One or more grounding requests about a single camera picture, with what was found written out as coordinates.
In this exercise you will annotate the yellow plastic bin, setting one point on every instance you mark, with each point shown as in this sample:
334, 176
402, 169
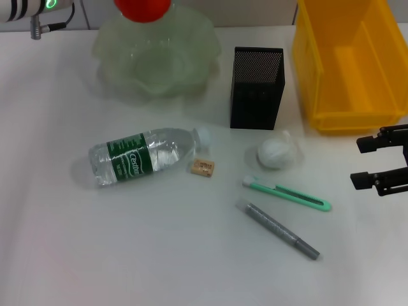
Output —
350, 79

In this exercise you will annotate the green glass fruit bowl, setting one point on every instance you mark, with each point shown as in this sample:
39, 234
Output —
159, 67

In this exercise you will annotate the red-orange toy orange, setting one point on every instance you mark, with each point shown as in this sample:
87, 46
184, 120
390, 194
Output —
143, 9

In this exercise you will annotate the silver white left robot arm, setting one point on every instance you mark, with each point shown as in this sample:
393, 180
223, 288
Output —
25, 8

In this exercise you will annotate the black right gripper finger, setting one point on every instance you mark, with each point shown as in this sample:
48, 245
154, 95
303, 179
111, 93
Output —
361, 181
366, 144

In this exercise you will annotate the small cork piece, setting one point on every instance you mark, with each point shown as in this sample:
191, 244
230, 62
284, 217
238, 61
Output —
203, 167

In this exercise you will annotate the white paper ball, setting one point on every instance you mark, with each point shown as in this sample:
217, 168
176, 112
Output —
274, 153

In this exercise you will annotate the grey marker pen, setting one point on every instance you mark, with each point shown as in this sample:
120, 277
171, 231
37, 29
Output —
274, 226

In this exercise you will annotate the black mesh pen holder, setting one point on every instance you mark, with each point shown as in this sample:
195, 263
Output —
255, 105

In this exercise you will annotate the green utility knife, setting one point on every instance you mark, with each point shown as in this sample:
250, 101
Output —
287, 192

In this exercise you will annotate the clear water bottle green label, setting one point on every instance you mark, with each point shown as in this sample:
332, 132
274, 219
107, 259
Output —
134, 157

